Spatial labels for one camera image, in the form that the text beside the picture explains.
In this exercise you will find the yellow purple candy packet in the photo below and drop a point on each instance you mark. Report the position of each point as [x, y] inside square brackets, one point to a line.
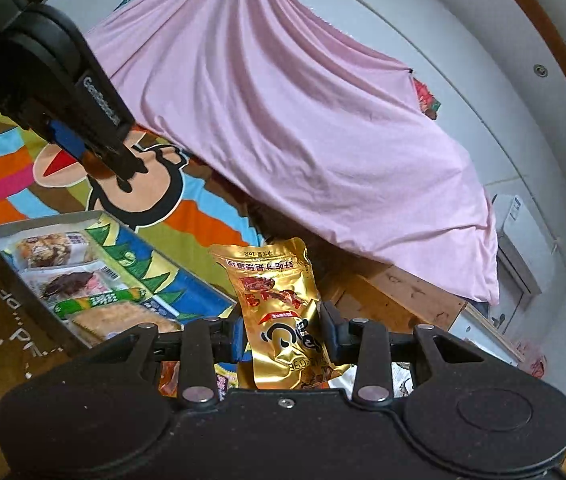
[227, 378]

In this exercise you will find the white air conditioner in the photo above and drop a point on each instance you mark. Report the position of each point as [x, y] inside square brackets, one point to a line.
[522, 247]

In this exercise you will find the dark jerky clear packet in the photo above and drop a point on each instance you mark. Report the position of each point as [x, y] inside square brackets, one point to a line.
[52, 285]

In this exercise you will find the colourful monkey cartoon blanket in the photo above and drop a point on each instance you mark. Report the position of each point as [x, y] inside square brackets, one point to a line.
[179, 205]

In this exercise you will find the blue white milk carton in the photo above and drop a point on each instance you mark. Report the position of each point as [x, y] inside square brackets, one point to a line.
[159, 307]

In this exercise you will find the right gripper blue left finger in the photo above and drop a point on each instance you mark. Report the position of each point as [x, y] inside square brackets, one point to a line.
[238, 333]

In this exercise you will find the clear cracker packet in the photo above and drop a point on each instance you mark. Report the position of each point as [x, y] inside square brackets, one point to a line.
[102, 323]

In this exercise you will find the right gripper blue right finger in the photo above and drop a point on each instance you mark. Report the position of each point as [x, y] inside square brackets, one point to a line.
[335, 332]

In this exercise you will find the gold foil snack packet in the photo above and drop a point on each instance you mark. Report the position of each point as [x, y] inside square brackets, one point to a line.
[275, 287]

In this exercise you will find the grey tray with cartoon print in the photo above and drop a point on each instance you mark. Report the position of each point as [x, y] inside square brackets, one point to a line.
[136, 261]

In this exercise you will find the pink bed sheet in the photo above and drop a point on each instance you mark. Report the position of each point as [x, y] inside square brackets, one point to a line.
[306, 120]

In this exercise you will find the wooden bed frame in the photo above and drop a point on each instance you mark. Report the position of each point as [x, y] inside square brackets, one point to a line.
[401, 300]

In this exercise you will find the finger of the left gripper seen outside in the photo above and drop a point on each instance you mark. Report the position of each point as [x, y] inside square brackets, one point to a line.
[123, 162]

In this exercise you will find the green sausage stick packet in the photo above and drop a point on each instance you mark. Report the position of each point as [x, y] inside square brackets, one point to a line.
[63, 309]

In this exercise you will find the orange snack packet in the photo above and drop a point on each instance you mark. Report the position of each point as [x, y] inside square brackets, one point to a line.
[169, 378]

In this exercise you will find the white nut mix snack packet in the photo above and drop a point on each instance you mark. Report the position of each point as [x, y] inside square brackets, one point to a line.
[52, 249]

